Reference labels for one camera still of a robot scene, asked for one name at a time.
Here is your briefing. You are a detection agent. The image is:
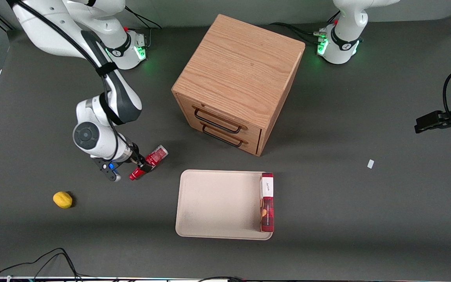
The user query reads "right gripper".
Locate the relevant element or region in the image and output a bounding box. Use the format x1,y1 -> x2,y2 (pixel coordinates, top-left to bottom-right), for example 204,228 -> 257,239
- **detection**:
125,143 -> 155,174

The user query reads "beige plastic tray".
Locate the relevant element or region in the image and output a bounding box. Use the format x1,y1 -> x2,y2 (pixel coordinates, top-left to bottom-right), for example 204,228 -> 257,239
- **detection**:
175,169 -> 274,240

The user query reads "yellow lemon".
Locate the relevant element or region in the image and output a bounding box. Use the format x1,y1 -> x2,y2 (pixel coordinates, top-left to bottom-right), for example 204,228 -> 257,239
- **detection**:
53,191 -> 73,209

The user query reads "red snack box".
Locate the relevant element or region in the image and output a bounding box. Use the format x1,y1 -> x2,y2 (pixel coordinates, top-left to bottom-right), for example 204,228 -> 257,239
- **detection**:
260,172 -> 275,233

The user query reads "wooden two-drawer cabinet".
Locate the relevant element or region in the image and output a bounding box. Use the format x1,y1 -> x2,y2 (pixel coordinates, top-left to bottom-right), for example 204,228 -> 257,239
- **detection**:
171,14 -> 306,157

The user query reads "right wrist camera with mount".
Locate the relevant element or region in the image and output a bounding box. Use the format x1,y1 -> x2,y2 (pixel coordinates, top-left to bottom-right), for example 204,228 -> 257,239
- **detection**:
91,156 -> 123,182

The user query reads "black metal drawer handle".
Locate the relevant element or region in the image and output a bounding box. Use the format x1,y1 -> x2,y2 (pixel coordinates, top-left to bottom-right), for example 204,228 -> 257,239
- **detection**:
202,124 -> 245,148
194,107 -> 243,134

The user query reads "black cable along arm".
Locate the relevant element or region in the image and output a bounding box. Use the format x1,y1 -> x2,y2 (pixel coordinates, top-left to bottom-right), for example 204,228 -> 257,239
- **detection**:
11,0 -> 137,162

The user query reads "long black floor cable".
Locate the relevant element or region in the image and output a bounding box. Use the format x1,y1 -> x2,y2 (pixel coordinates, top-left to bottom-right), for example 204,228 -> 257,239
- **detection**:
0,247 -> 93,282

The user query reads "black cable at table edge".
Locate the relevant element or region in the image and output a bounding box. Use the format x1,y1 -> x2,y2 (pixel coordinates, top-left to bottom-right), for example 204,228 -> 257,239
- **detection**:
197,276 -> 246,282

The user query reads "black base cable bundle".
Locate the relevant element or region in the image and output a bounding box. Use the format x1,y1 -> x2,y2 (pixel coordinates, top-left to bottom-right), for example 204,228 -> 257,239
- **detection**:
269,12 -> 341,44

